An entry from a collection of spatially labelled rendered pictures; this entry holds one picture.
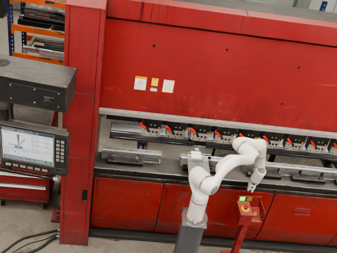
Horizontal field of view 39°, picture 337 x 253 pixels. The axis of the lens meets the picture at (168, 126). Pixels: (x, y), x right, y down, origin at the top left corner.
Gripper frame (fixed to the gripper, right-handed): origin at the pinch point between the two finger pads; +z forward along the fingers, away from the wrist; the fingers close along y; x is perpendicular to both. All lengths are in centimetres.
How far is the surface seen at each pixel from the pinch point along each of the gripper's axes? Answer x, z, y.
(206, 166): 38.7, -4.9, 5.6
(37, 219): 168, 103, -37
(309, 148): -38, -27, 41
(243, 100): 31, -62, 36
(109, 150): 119, 5, -3
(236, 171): 10.5, 8.8, 20.6
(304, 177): -47, 2, 33
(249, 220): -8.8, 12.1, -19.0
